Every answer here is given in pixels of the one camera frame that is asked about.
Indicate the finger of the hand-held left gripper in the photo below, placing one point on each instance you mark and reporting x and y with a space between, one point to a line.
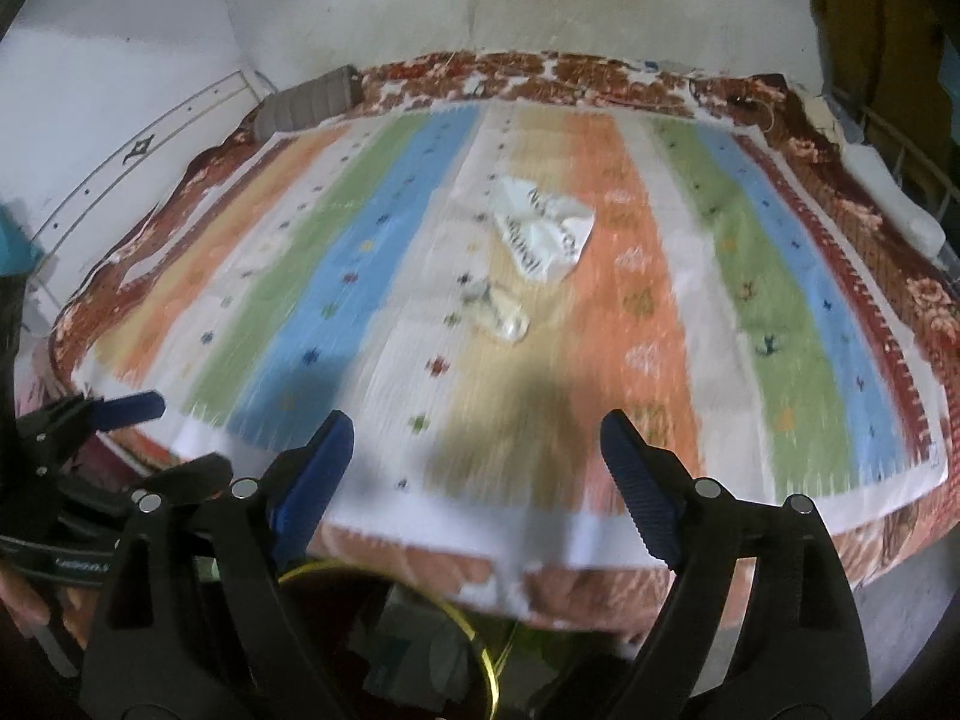
131 409
195 472

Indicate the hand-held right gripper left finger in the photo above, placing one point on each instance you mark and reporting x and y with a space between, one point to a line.
330 439

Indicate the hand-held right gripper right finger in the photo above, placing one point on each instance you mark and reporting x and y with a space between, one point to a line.
626 457

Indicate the small clear wrapper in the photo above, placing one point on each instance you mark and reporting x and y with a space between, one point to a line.
499 311

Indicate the black bin with gold rim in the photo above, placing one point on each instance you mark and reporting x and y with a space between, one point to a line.
420 645

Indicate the white printed wrapper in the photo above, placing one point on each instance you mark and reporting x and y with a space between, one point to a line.
544 229

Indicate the person's left hand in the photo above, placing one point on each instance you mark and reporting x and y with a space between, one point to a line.
21 596

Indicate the striped colourful blanket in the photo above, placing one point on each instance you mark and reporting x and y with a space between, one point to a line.
525 390

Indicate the teal object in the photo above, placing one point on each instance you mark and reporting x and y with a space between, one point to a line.
13 240

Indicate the white bed headboard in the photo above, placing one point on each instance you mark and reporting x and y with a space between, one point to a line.
135 165

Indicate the grey ribbed pillow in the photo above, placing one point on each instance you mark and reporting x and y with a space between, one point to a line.
307 101

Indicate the brown floral bedsheet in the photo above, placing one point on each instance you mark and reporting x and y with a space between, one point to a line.
885 225

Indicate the white cloth bundle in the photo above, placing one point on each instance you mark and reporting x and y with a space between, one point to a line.
896 195

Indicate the metal rack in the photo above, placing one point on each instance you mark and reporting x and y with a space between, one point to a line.
915 150

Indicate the brown curtain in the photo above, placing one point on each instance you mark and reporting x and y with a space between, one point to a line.
885 30

